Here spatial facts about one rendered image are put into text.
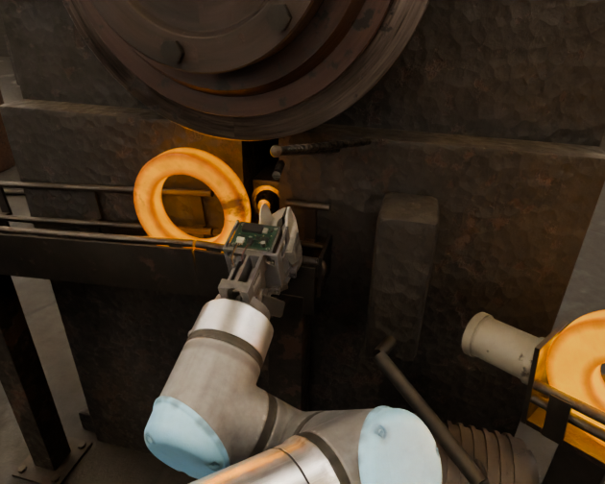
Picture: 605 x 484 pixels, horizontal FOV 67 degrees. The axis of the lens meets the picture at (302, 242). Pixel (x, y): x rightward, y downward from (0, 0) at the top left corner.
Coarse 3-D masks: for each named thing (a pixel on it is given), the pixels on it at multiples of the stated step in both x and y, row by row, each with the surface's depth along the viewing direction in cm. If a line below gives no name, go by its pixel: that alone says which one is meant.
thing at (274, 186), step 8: (272, 160) 86; (264, 168) 82; (272, 168) 82; (256, 176) 78; (264, 176) 78; (256, 184) 77; (264, 184) 77; (272, 184) 77; (256, 192) 78; (256, 208) 79; (256, 216) 80
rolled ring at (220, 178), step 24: (144, 168) 69; (168, 168) 68; (192, 168) 67; (216, 168) 66; (144, 192) 71; (216, 192) 68; (240, 192) 68; (144, 216) 73; (240, 216) 68; (216, 240) 72
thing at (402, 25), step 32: (64, 0) 58; (416, 0) 48; (96, 32) 58; (384, 32) 50; (352, 64) 52; (384, 64) 52; (160, 96) 60; (320, 96) 55; (352, 96) 54; (192, 128) 61; (224, 128) 60; (256, 128) 59; (288, 128) 58
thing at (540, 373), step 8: (560, 328) 53; (552, 336) 51; (544, 344) 50; (536, 352) 50; (544, 352) 51; (536, 360) 50; (544, 360) 52; (536, 368) 51; (544, 368) 53; (536, 376) 51; (544, 376) 54; (528, 384) 52; (528, 392) 52; (536, 392) 53; (528, 400) 53; (528, 408) 53; (536, 408) 55; (528, 416) 54
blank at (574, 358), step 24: (600, 312) 48; (576, 336) 48; (600, 336) 46; (552, 360) 51; (576, 360) 49; (600, 360) 47; (552, 384) 52; (576, 384) 50; (600, 384) 50; (600, 408) 48
